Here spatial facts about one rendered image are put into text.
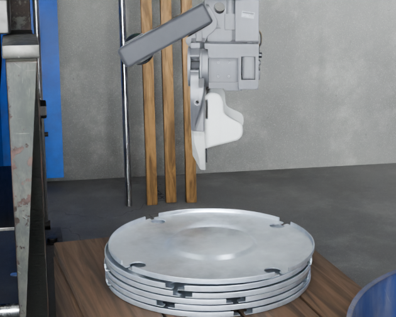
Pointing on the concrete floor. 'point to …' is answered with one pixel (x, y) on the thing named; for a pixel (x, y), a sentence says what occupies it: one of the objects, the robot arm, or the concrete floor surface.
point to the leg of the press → (28, 168)
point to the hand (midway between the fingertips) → (197, 155)
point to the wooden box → (72, 304)
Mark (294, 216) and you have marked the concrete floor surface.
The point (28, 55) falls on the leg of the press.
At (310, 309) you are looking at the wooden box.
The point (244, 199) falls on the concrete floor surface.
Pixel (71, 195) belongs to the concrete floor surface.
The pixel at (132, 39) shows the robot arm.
